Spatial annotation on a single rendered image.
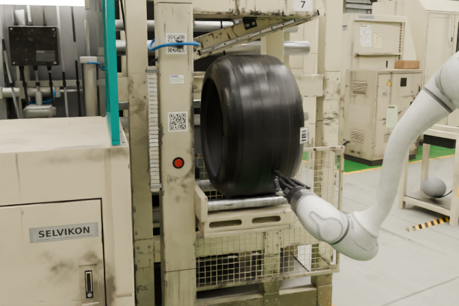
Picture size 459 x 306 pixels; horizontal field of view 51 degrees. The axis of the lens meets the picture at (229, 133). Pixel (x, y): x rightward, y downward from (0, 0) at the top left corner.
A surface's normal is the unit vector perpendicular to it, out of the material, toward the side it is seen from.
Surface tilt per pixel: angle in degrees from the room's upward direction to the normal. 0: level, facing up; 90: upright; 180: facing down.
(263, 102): 65
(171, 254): 90
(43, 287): 90
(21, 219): 90
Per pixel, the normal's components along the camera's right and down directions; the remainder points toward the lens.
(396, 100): 0.51, 0.15
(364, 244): 0.22, 0.35
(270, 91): 0.22, -0.43
